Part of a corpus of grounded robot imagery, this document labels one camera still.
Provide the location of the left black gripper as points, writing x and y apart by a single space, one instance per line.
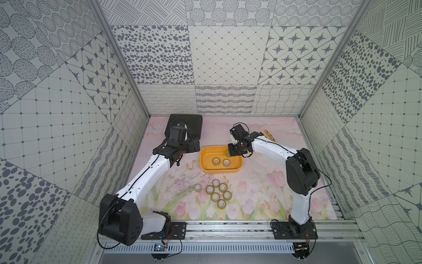
190 145

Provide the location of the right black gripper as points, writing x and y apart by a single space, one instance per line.
232 152

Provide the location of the clear grey tape roll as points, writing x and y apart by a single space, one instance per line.
226 163

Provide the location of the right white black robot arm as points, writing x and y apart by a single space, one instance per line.
302 174

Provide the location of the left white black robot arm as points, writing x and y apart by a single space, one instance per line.
120 218

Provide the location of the yellow plastic storage box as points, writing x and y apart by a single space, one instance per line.
210 152

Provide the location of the yellow black pliers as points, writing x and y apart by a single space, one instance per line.
269 136

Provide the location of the black plastic tool case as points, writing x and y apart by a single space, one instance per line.
193 123

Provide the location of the white ventilation grille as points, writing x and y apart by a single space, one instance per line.
205 248

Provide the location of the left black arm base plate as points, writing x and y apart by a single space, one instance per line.
174 231

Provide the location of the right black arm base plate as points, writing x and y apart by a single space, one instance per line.
292 230

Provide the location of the aluminium mounting rail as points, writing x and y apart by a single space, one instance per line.
260 231

